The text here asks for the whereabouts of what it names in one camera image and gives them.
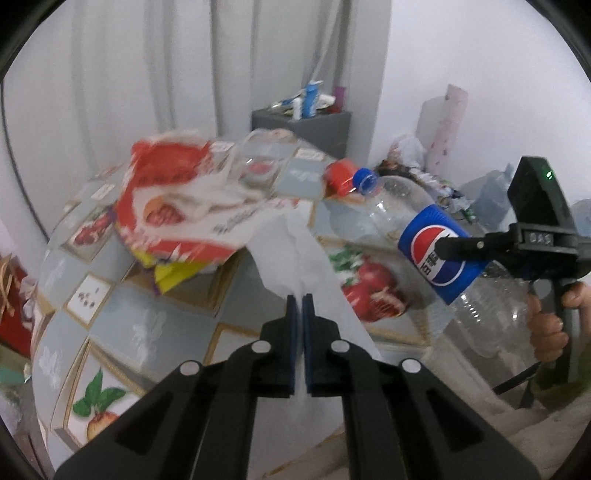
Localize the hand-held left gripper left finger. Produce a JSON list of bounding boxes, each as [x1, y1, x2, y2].
[[54, 295, 297, 480]]

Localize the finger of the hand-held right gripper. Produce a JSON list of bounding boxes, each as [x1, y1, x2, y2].
[[436, 228, 515, 265]]

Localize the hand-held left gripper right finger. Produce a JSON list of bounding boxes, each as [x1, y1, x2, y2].
[[302, 295, 539, 480]]

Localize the clear bottle with blue label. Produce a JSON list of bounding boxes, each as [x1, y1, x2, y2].
[[353, 168, 539, 360]]

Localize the white tissue paper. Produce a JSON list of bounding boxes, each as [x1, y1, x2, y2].
[[247, 200, 386, 370]]

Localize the person's right forearm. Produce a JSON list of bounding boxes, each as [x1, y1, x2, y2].
[[530, 360, 591, 412]]

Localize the person's right hand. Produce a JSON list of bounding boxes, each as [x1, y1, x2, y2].
[[529, 282, 591, 365]]

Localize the large water jug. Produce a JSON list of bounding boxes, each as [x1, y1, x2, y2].
[[462, 164, 518, 228]]

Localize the red bottle cap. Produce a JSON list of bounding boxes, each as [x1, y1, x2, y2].
[[322, 159, 360, 198]]

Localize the grey cabinet box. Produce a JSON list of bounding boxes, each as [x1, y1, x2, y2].
[[252, 108, 352, 160]]

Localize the clear plastic container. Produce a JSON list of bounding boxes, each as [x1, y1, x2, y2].
[[233, 129, 298, 185]]

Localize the red white plastic bag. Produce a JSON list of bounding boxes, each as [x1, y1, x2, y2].
[[115, 130, 282, 268]]

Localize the blue lotion bottle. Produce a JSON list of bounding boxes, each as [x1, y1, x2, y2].
[[304, 80, 324, 119]]

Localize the white curtain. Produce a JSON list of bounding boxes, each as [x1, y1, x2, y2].
[[41, 0, 393, 185]]

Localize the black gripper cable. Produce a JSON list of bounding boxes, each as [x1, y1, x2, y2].
[[493, 362, 543, 409]]

